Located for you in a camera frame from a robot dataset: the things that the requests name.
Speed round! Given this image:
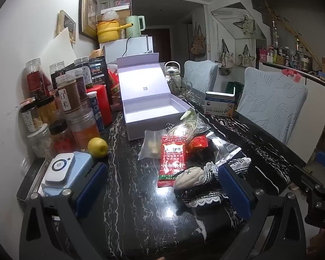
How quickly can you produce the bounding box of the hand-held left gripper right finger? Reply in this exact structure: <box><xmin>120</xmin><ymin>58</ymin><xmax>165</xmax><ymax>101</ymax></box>
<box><xmin>218</xmin><ymin>165</ymin><xmax>306</xmax><ymax>260</ymax></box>

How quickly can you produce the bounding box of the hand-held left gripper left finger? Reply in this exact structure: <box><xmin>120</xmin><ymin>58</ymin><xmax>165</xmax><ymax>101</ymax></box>
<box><xmin>19</xmin><ymin>162</ymin><xmax>109</xmax><ymax>260</ymax></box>

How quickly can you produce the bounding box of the small red snack packet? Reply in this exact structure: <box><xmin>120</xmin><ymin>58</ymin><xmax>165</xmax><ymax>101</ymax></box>
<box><xmin>185</xmin><ymin>136</ymin><xmax>208</xmax><ymax>155</ymax></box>

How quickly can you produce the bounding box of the clear bag with rope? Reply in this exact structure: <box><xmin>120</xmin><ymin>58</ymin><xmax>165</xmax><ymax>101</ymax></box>
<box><xmin>166</xmin><ymin>114</ymin><xmax>209</xmax><ymax>141</ymax></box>

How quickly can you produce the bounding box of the white gift box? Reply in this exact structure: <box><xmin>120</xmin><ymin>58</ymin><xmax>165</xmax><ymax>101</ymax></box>
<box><xmin>116</xmin><ymin>53</ymin><xmax>191</xmax><ymax>141</ymax></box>

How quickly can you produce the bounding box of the light blue box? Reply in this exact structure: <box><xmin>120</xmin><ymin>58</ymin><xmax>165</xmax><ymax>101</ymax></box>
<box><xmin>41</xmin><ymin>152</ymin><xmax>94</xmax><ymax>195</ymax></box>

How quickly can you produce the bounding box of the white round-button device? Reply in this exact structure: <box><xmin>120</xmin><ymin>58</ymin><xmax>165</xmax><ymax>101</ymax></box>
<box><xmin>45</xmin><ymin>153</ymin><xmax>76</xmax><ymax>186</ymax></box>

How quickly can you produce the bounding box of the yellow lemon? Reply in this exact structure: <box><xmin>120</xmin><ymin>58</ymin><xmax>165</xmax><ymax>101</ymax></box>
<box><xmin>87</xmin><ymin>138</ymin><xmax>109</xmax><ymax>158</ymax></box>

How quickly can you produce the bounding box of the silver foil packet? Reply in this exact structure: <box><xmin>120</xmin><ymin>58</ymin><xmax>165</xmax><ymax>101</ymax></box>
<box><xmin>206</xmin><ymin>131</ymin><xmax>241</xmax><ymax>166</ymax></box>

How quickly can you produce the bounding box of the white counter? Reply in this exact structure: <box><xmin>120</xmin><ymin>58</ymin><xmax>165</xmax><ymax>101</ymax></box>
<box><xmin>257</xmin><ymin>60</ymin><xmax>325</xmax><ymax>163</ymax></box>

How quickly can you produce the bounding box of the metal tray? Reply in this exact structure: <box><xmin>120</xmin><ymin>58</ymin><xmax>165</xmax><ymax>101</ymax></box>
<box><xmin>16</xmin><ymin>157</ymin><xmax>48</xmax><ymax>201</ymax></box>

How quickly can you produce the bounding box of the long red snack packet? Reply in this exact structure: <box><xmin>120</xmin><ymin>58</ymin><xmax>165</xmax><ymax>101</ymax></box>
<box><xmin>157</xmin><ymin>135</ymin><xmax>189</xmax><ymax>188</ymax></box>

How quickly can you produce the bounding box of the blue tablet tube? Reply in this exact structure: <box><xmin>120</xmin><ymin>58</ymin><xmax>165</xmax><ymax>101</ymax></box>
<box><xmin>87</xmin><ymin>91</ymin><xmax>106</xmax><ymax>133</ymax></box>

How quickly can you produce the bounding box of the clear zip bag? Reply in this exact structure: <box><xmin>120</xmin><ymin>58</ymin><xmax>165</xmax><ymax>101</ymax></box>
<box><xmin>138</xmin><ymin>129</ymin><xmax>163</xmax><ymax>161</ymax></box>

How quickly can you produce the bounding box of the chair with pale blue cover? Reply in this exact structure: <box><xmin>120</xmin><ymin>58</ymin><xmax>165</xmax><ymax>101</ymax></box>
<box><xmin>184</xmin><ymin>60</ymin><xmax>218</xmax><ymax>94</ymax></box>
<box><xmin>236</xmin><ymin>67</ymin><xmax>309</xmax><ymax>145</ymax></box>

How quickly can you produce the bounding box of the red canister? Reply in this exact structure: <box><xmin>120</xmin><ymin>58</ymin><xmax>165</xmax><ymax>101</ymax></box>
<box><xmin>86</xmin><ymin>84</ymin><xmax>113</xmax><ymax>127</ymax></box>

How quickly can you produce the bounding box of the face mask box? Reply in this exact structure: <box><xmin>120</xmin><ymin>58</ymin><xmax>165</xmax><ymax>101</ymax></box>
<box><xmin>204</xmin><ymin>91</ymin><xmax>237</xmax><ymax>117</ymax></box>

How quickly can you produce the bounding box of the red cloth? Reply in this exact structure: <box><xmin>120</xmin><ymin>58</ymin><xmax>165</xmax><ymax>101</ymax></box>
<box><xmin>282</xmin><ymin>69</ymin><xmax>302</xmax><ymax>83</ymax></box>

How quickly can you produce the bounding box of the green white packet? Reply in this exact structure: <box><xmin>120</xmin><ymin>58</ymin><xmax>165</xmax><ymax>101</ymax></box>
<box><xmin>180</xmin><ymin>110</ymin><xmax>197</xmax><ymax>121</ymax></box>

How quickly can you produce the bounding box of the group of plastic food jars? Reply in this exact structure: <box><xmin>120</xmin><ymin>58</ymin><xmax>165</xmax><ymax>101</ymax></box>
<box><xmin>20</xmin><ymin>57</ymin><xmax>101</xmax><ymax>159</ymax></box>

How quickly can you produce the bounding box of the green bag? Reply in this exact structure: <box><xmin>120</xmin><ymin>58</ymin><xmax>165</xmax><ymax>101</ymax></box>
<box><xmin>226</xmin><ymin>81</ymin><xmax>244</xmax><ymax>98</ymax></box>

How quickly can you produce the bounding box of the red printed bag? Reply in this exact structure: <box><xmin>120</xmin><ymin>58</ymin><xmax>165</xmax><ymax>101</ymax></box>
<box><xmin>107</xmin><ymin>69</ymin><xmax>122</xmax><ymax>105</ymax></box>

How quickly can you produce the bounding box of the group of bottles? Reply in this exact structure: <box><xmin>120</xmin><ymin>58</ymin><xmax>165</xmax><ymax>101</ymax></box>
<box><xmin>258</xmin><ymin>39</ymin><xmax>313</xmax><ymax>71</ymax></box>

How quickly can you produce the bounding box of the glass mug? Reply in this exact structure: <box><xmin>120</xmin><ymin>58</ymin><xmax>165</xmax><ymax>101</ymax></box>
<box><xmin>171</xmin><ymin>77</ymin><xmax>193</xmax><ymax>98</ymax></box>

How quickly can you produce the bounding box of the black printed box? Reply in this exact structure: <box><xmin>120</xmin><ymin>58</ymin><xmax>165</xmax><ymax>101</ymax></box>
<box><xmin>89</xmin><ymin>56</ymin><xmax>110</xmax><ymax>87</ymax></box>

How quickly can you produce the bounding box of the white tote bag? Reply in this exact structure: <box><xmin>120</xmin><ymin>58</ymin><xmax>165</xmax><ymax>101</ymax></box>
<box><xmin>219</xmin><ymin>39</ymin><xmax>236</xmax><ymax>68</ymax></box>
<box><xmin>238</xmin><ymin>44</ymin><xmax>256</xmax><ymax>68</ymax></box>

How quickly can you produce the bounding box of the bamboo stick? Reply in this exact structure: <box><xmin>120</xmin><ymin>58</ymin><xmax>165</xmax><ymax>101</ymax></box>
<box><xmin>264</xmin><ymin>0</ymin><xmax>323</xmax><ymax>65</ymax></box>

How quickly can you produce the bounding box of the white board sheet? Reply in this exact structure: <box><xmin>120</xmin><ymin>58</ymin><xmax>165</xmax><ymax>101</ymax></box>
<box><xmin>39</xmin><ymin>27</ymin><xmax>76</xmax><ymax>71</ymax></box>

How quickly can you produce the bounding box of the white mini fridge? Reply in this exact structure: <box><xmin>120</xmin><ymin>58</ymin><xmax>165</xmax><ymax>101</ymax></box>
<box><xmin>99</xmin><ymin>36</ymin><xmax>154</xmax><ymax>64</ymax></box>

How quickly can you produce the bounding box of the brown tote bag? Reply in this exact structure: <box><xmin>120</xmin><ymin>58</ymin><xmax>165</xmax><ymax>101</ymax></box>
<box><xmin>190</xmin><ymin>24</ymin><xmax>207</xmax><ymax>57</ymax></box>

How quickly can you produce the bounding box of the hanging canvas bag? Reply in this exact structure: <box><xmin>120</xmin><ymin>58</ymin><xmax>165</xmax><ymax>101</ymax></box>
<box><xmin>233</xmin><ymin>15</ymin><xmax>256</xmax><ymax>34</ymax></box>

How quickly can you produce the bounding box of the yellow pot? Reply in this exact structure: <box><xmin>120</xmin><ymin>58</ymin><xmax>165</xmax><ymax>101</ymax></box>
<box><xmin>97</xmin><ymin>19</ymin><xmax>132</xmax><ymax>43</ymax></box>

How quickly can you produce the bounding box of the green electric kettle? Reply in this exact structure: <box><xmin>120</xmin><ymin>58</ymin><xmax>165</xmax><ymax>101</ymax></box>
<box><xmin>125</xmin><ymin>15</ymin><xmax>146</xmax><ymax>38</ymax></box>

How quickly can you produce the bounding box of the metal rail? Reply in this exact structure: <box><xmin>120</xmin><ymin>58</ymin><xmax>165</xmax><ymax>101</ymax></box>
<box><xmin>260</xmin><ymin>61</ymin><xmax>325</xmax><ymax>87</ymax></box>

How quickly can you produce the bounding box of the black power cable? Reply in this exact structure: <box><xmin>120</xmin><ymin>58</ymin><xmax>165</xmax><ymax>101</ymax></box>
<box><xmin>123</xmin><ymin>34</ymin><xmax>149</xmax><ymax>57</ymax></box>

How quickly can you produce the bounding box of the small picture frame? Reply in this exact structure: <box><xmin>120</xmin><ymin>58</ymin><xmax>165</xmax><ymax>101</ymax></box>
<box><xmin>55</xmin><ymin>10</ymin><xmax>76</xmax><ymax>44</ymax></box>

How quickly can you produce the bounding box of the large picture frame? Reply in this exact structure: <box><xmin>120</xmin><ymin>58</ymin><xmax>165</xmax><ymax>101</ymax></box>
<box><xmin>78</xmin><ymin>0</ymin><xmax>98</xmax><ymax>40</ymax></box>

